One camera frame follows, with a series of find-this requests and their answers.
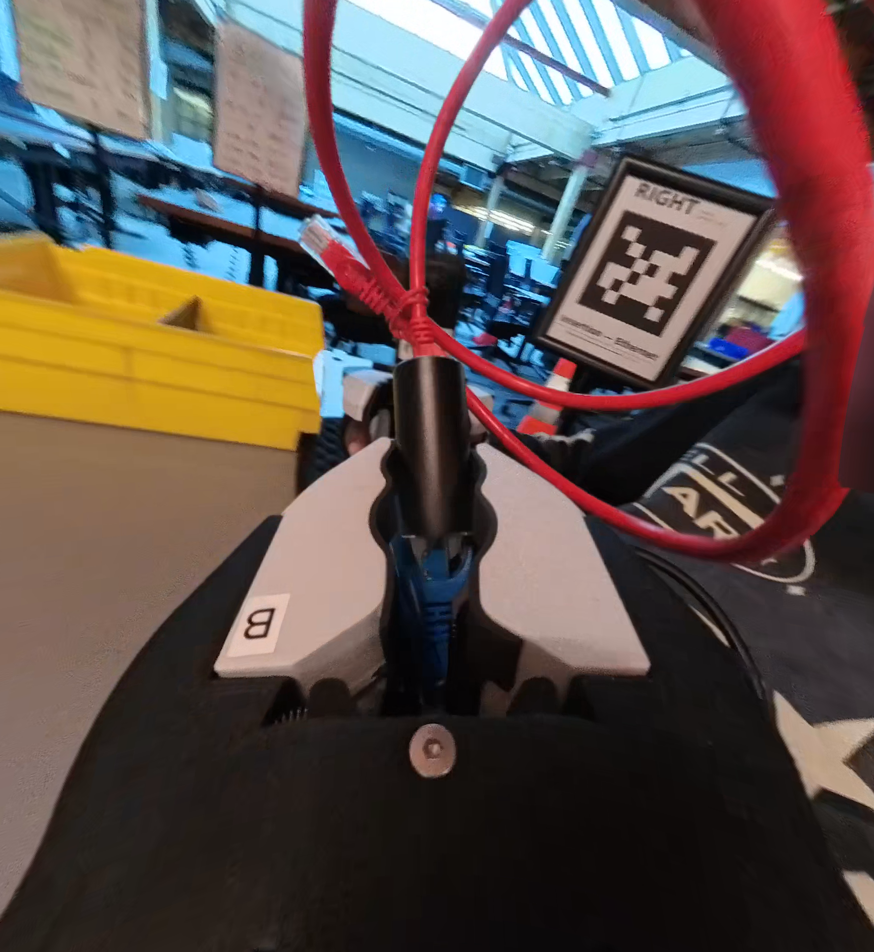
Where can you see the orange traffic cone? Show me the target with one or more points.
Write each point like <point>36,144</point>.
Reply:
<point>559,379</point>

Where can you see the yellow plastic bin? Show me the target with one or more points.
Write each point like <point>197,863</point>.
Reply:
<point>147,357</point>

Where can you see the black cylindrical ethernet coupler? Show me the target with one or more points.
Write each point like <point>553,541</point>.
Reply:
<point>433,439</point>

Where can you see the person's black printed shirt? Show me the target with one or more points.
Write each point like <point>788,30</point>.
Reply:
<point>838,632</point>

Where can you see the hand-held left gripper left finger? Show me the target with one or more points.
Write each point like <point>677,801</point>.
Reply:
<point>318,573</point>

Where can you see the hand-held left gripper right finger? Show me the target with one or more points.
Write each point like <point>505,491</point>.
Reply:
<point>556,587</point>

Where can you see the whiteboard on stand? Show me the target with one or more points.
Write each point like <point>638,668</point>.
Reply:
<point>258,111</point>
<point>80,67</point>

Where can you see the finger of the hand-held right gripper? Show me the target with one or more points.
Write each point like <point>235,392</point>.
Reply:
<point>366,390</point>

